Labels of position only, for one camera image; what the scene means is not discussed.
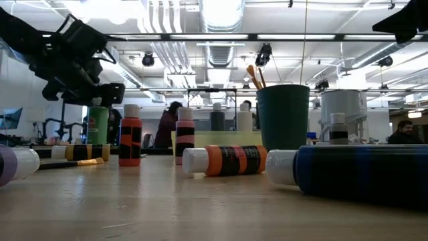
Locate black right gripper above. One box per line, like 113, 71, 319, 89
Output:
372, 0, 428, 44

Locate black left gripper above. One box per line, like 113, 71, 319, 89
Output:
29, 13, 126, 108

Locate large green paint bottle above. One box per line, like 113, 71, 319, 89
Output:
86, 96, 110, 145

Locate brown bottle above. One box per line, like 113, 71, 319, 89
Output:
329, 112, 348, 145

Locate large dark grey bottle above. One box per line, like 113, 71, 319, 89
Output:
209, 102, 226, 132

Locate teal plastic cup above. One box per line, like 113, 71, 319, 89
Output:
256, 84, 311, 151

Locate small red paint bottle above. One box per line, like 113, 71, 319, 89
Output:
118, 104, 143, 167

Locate small purple paint bottle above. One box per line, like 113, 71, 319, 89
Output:
0, 143, 41, 187

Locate small pink paint bottle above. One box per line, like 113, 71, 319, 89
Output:
176, 106, 195, 166

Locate small blue paint bottle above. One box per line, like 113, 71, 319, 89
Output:
265, 143, 428, 210

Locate small orange paint bottle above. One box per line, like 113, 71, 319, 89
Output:
182, 144, 268, 177

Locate black ceiling spotlight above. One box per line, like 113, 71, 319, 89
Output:
141, 52, 156, 68
314, 78, 330, 92
377, 55, 394, 68

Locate black background robot arms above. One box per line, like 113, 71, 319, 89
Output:
41, 113, 88, 144

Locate background computer monitor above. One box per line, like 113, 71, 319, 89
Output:
0, 107, 23, 131

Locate person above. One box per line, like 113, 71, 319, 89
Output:
242, 99, 258, 130
387, 120, 424, 145
154, 101, 184, 149

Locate yellow plastic bin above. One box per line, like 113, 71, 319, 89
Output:
171, 130, 263, 150

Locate black overhead gantry bar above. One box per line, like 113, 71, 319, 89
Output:
106, 32, 428, 43

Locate orange handled paintbrush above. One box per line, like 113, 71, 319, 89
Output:
38, 157, 104, 171

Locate black aluminium table frame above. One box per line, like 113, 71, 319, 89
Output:
33, 144, 175, 159

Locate black overhead camera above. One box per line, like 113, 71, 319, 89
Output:
254, 42, 273, 68

